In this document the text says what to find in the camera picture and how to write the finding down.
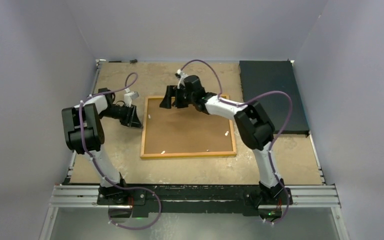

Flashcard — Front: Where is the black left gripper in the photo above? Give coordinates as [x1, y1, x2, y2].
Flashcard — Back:
[98, 103, 143, 129]

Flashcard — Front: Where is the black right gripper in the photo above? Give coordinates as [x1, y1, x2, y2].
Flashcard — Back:
[161, 85, 197, 109]

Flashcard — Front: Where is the brown frame backing board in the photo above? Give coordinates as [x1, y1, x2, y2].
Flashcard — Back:
[143, 97, 234, 155]

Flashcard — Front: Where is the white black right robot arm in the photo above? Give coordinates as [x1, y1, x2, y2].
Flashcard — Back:
[159, 72, 283, 204]

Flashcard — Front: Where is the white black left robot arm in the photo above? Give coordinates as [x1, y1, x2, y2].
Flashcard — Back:
[61, 88, 143, 205]

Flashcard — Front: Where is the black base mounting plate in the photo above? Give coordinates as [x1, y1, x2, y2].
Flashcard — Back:
[97, 184, 293, 218]

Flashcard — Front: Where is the dark green flat box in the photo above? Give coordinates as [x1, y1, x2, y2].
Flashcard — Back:
[238, 60, 310, 136]

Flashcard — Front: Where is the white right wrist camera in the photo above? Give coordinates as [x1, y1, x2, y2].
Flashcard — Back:
[175, 69, 188, 89]

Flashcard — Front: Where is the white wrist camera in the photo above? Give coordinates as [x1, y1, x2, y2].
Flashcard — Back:
[175, 69, 188, 89]
[123, 88, 139, 107]

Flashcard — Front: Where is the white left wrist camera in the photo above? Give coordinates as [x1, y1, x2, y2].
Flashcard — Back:
[123, 88, 139, 107]

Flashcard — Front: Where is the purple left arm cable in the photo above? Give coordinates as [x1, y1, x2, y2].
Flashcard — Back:
[78, 72, 162, 231]

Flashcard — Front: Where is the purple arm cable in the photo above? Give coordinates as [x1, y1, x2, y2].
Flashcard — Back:
[176, 59, 294, 226]
[78, 72, 162, 231]

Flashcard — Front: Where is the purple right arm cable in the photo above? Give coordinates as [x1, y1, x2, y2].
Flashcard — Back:
[176, 59, 294, 226]

